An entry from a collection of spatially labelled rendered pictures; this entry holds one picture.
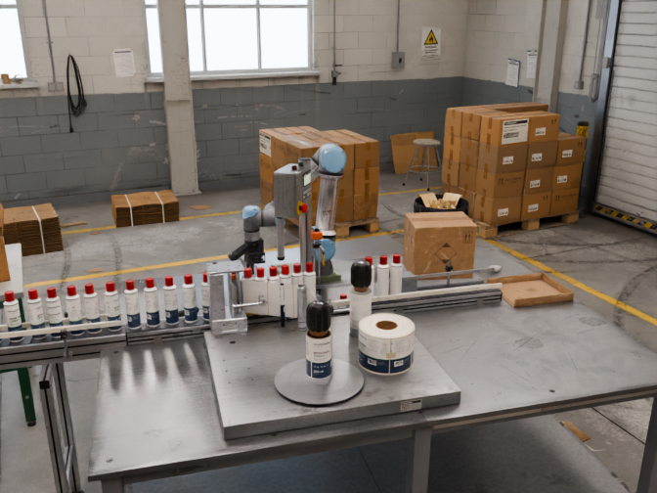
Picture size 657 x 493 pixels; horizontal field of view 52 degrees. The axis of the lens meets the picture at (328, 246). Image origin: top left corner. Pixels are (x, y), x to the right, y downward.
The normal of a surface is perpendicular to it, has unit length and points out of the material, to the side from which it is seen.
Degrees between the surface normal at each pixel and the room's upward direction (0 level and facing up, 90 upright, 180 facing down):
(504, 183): 90
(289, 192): 90
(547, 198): 88
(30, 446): 0
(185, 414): 0
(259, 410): 0
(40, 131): 90
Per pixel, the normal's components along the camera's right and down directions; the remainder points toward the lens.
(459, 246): 0.10, 0.33
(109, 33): 0.41, 0.30
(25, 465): 0.00, -0.94
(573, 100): -0.91, 0.14
